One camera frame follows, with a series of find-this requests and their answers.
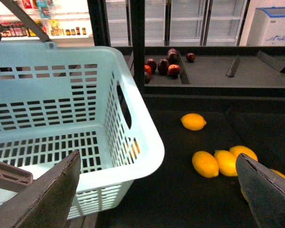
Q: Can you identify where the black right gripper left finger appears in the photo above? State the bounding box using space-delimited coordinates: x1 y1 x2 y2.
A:
0 151 81 228

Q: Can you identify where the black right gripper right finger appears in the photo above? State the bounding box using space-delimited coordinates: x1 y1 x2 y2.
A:
236 153 285 228

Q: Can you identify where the brown basket handle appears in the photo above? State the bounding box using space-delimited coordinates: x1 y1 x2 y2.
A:
0 0 52 192

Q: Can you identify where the light blue plastic basket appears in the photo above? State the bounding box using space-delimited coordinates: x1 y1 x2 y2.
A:
0 41 164 219

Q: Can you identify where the yellow lemon behind finger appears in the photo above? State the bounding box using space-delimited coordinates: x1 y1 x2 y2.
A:
240 169 285 201

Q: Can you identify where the yellow lemon middle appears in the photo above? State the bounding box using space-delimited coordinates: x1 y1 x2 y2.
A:
214 150 238 177

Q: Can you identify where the yellow lemon right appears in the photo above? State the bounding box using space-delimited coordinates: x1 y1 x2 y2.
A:
229 145 258 161

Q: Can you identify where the yellow lemon left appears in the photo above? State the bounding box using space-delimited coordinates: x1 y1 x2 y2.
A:
192 151 219 178

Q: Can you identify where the yellow lemon far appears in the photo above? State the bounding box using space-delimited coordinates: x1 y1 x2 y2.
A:
180 113 207 131

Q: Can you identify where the black triangular divider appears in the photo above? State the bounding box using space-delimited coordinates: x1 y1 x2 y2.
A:
226 56 240 77

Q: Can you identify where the red orange peach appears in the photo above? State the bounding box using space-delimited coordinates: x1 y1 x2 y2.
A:
168 64 181 77

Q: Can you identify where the dark plum single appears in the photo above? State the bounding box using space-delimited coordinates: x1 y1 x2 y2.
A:
186 52 196 63

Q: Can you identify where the dark red plum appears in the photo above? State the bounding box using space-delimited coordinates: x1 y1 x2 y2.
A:
157 59 170 76

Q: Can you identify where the white chest freezer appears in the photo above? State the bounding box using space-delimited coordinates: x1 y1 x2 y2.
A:
247 7 285 47

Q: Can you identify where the shelf with bottles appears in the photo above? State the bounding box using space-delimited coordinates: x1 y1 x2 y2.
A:
0 0 93 45

